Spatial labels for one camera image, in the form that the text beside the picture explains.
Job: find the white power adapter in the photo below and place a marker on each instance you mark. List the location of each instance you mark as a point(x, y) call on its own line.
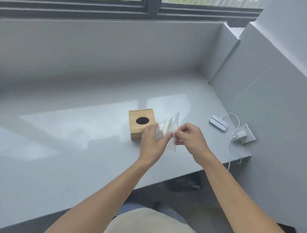
point(239, 135)

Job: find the person's beige shirt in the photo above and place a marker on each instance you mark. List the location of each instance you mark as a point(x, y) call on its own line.
point(148, 222)

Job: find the clear plastic zip bag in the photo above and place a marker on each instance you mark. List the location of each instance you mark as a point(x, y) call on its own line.
point(168, 132)

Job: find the person's left hand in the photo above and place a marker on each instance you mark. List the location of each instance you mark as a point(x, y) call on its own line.
point(151, 144)

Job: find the person's left thumb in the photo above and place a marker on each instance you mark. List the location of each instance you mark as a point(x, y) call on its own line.
point(166, 140)

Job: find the person's right hand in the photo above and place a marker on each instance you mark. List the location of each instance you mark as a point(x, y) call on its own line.
point(191, 139)

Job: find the white flat electronic device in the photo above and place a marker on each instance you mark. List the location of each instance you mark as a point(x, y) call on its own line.
point(218, 122)

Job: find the wooden box with round hole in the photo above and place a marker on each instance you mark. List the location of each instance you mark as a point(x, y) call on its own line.
point(141, 123)

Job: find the dark window frame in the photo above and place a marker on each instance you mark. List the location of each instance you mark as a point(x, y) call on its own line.
point(134, 9)

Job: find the person's left forearm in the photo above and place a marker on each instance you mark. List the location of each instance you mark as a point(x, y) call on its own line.
point(100, 199)

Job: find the person's right thumb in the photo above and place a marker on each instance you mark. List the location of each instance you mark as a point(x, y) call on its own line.
point(180, 133)

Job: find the person's right forearm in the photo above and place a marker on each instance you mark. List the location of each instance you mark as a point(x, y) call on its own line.
point(235, 196)

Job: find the white wall socket plate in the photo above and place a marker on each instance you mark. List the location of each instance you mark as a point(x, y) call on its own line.
point(245, 134)

